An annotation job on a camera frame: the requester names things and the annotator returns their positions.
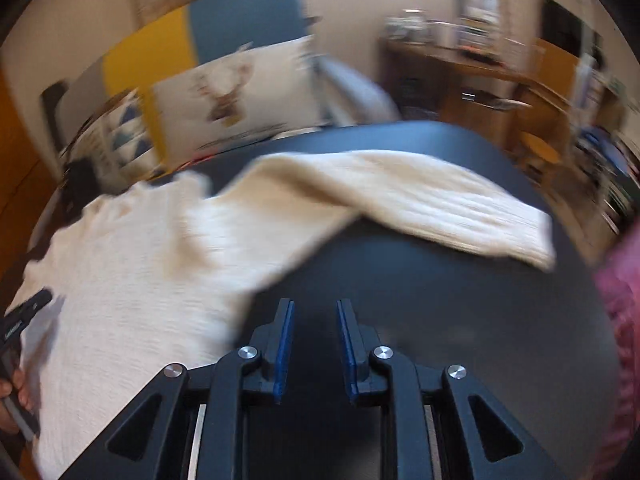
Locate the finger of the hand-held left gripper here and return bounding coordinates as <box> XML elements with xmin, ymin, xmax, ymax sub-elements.
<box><xmin>0</xmin><ymin>287</ymin><xmax>53</xmax><ymax>356</ymax></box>

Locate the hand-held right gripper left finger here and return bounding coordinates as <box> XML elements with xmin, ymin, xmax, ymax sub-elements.
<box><xmin>60</xmin><ymin>300</ymin><xmax>296</xmax><ymax>480</ymax></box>

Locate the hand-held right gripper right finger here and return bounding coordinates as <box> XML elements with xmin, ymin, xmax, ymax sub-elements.
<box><xmin>336</xmin><ymin>300</ymin><xmax>566</xmax><ymax>480</ymax></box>

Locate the cream knit sweater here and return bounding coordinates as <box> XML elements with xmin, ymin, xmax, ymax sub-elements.
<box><xmin>22</xmin><ymin>152</ymin><xmax>556</xmax><ymax>480</ymax></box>

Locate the person's left hand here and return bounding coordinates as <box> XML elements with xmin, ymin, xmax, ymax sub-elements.
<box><xmin>0</xmin><ymin>367</ymin><xmax>36</xmax><ymax>436</ymax></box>

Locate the black handbag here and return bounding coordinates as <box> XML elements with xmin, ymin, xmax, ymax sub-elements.
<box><xmin>62</xmin><ymin>160</ymin><xmax>101</xmax><ymax>221</ymax></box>

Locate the wooden wardrobe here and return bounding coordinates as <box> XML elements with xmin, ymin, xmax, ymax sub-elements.
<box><xmin>0</xmin><ymin>70</ymin><xmax>56</xmax><ymax>261</ymax></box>

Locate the triangle pattern cushion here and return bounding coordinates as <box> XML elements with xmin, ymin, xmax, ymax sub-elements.
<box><xmin>60</xmin><ymin>87</ymin><xmax>156</xmax><ymax>181</ymax></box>

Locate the deer print cushion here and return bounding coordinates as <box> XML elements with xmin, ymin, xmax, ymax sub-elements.
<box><xmin>150</xmin><ymin>37</ymin><xmax>323</xmax><ymax>161</ymax></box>

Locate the pink padded jacket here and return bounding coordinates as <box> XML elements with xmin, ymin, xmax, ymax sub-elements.
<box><xmin>590</xmin><ymin>235</ymin><xmax>640</xmax><ymax>480</ymax></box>

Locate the wooden stool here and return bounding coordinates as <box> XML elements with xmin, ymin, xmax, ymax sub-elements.
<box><xmin>520</xmin><ymin>132</ymin><xmax>558</xmax><ymax>181</ymax></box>

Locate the wooden desk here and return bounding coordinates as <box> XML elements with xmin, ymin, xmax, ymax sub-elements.
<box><xmin>382</xmin><ymin>35</ymin><xmax>576</xmax><ymax>161</ymax></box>

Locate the grey yellow blue sofa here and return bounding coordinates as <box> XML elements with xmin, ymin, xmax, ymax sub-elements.
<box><xmin>40</xmin><ymin>0</ymin><xmax>396</xmax><ymax>176</ymax></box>

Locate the black monitor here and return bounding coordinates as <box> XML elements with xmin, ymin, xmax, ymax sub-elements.
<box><xmin>542</xmin><ymin>0</ymin><xmax>601</xmax><ymax>56</ymax></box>

